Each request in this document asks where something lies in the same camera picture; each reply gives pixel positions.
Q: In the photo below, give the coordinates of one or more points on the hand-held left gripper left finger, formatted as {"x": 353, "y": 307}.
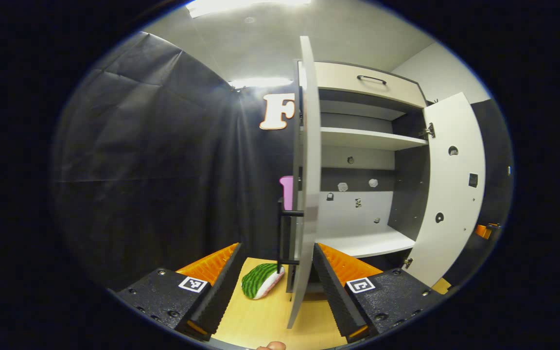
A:
{"x": 221, "y": 296}

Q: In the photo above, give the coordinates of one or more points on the watermelon slice plush toy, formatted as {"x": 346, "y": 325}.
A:
{"x": 258, "y": 282}

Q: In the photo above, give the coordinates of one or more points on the white double-door shoe cabinet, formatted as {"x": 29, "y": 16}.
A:
{"x": 406, "y": 194}

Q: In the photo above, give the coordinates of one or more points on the ceiling light panel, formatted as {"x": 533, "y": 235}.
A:
{"x": 241, "y": 6}

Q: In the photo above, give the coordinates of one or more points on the white cabinet drawer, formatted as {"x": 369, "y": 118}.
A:
{"x": 338, "y": 78}

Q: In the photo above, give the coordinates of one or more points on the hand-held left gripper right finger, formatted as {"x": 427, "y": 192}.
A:
{"x": 338, "y": 296}

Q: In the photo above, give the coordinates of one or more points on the metal door hinge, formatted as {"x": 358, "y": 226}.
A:
{"x": 428, "y": 130}
{"x": 408, "y": 263}

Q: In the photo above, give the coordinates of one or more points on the white cabinet door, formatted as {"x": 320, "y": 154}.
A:
{"x": 455, "y": 184}
{"x": 309, "y": 170}

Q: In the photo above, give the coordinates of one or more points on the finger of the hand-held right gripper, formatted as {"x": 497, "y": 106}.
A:
{"x": 484, "y": 230}

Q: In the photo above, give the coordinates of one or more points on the white cabinet shelf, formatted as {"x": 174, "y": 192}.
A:
{"x": 367, "y": 243}
{"x": 362, "y": 138}

